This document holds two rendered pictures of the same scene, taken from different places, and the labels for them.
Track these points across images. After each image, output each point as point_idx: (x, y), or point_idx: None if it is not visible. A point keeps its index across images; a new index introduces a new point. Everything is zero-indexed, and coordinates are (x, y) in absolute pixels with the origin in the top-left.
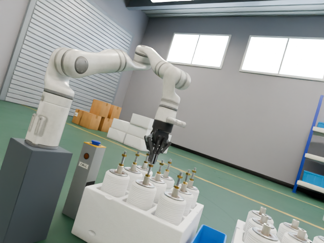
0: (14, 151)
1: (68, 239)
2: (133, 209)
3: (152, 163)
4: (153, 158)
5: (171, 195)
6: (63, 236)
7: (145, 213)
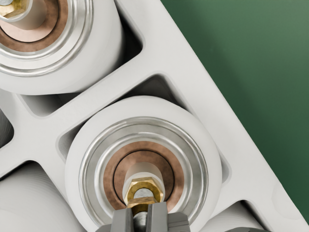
0: None
1: (297, 194)
2: (214, 87)
3: (156, 203)
4: (156, 217)
5: (45, 10)
6: (307, 209)
7: (175, 43)
